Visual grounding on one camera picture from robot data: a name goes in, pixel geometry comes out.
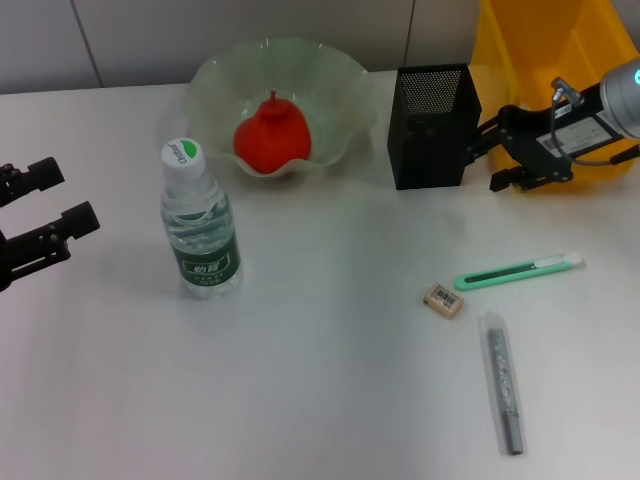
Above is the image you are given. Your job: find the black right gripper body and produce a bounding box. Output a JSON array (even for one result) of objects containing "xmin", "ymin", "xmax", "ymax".
[{"xmin": 497, "ymin": 83, "xmax": 631, "ymax": 186}]

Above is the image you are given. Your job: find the red pear-shaped fruit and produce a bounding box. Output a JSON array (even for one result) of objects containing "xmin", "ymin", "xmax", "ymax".
[{"xmin": 233, "ymin": 89, "xmax": 314, "ymax": 177}]

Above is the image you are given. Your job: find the black mesh pen holder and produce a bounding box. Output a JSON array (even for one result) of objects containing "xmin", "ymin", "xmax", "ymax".
[{"xmin": 386, "ymin": 62, "xmax": 484, "ymax": 192}]

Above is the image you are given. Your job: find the grey right gripper cable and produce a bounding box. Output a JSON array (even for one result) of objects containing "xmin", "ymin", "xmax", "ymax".
[{"xmin": 548, "ymin": 77, "xmax": 640, "ymax": 166}]

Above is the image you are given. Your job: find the yellow plastic storage bin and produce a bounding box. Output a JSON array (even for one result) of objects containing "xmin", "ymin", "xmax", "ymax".
[{"xmin": 470, "ymin": 0, "xmax": 640, "ymax": 193}]

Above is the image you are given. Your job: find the grey pen in clear sleeve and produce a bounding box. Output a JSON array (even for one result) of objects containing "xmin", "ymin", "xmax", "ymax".
[{"xmin": 478, "ymin": 312, "xmax": 527, "ymax": 457}]

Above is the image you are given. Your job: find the pale green wavy fruit bowl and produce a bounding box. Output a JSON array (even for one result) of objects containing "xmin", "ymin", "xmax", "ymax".
[{"xmin": 181, "ymin": 35, "xmax": 378, "ymax": 181}]

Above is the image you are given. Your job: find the beige eraser with barcode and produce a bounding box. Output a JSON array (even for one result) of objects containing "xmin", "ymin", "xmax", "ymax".
[{"xmin": 423, "ymin": 281, "xmax": 467, "ymax": 321}]

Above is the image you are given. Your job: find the mint green utility knife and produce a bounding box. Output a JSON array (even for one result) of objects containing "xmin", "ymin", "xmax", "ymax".
[{"xmin": 453, "ymin": 252, "xmax": 585, "ymax": 293}]

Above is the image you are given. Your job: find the clear green-label water bottle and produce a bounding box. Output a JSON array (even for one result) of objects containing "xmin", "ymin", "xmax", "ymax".
[{"xmin": 160, "ymin": 138, "xmax": 245, "ymax": 301}]

